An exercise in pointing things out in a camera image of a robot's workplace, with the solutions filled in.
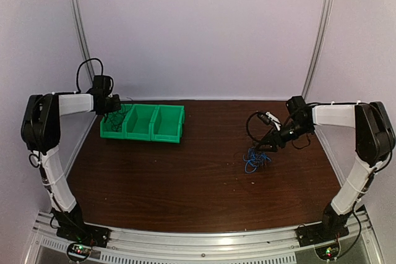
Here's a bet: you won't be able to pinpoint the right aluminium frame post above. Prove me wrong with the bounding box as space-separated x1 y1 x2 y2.
301 0 334 99

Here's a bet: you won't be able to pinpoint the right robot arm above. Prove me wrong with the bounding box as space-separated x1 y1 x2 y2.
252 96 395 241

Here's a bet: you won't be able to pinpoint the green plastic bin middle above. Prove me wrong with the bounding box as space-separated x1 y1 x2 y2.
124 104 157 141

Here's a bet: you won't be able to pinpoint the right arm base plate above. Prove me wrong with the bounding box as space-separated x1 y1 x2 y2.
295 223 349 247

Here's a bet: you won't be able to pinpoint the green plastic bin right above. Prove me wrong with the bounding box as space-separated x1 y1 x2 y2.
151 104 185 143

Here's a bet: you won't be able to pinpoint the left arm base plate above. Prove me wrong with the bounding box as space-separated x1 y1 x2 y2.
56 224 110 248

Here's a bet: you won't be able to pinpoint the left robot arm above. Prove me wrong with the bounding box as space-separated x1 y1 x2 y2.
21 75 121 242

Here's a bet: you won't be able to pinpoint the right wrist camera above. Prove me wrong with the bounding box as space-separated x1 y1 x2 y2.
257 111 282 131

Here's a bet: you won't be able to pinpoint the blue and brown cables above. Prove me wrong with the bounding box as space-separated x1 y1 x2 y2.
241 146 273 174

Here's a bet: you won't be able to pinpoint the aluminium front rail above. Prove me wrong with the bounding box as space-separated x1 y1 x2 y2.
29 208 381 264

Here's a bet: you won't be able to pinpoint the green plastic bin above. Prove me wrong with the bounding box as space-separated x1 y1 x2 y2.
151 104 185 143
100 104 133 139
124 104 157 141

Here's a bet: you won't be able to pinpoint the green plastic bin left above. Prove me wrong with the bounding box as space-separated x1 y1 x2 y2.
100 104 133 139

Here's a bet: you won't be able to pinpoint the dark blue pulled cable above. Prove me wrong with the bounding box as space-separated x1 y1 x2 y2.
105 103 134 134

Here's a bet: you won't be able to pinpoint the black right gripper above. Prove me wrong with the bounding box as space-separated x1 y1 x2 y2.
256 119 312 152

